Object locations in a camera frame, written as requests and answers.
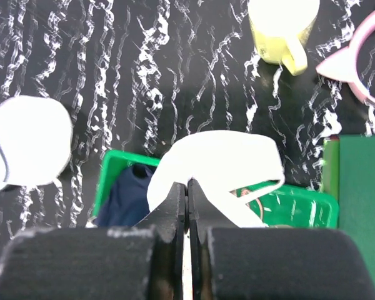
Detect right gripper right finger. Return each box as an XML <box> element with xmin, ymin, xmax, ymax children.
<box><xmin>187</xmin><ymin>177</ymin><xmax>241</xmax><ymax>244</ymax></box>

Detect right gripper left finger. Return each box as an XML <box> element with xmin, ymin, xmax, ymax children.
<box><xmin>124</xmin><ymin>182</ymin><xmax>187</xmax><ymax>244</ymax></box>

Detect white bra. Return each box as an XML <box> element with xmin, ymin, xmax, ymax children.
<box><xmin>147</xmin><ymin>130</ymin><xmax>285</xmax><ymax>228</ymax></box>

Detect white mesh laundry bag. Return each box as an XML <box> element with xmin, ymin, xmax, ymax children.
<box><xmin>0</xmin><ymin>96</ymin><xmax>73</xmax><ymax>191</ymax></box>

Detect navy blue garment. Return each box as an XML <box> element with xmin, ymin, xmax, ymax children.
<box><xmin>94</xmin><ymin>163</ymin><xmax>156</xmax><ymax>227</ymax></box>

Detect green plastic bin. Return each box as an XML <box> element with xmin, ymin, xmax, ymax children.
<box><xmin>91</xmin><ymin>149</ymin><xmax>340</xmax><ymax>229</ymax></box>

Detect yellow mug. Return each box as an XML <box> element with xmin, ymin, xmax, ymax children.
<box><xmin>247</xmin><ymin>0</ymin><xmax>320</xmax><ymax>76</ymax></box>

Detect pink cat ear headphones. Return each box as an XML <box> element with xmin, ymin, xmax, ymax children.
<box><xmin>316</xmin><ymin>10</ymin><xmax>375</xmax><ymax>108</ymax></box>

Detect green ring binder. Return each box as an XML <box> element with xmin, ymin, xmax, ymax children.
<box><xmin>321</xmin><ymin>135</ymin><xmax>375</xmax><ymax>284</ymax></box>

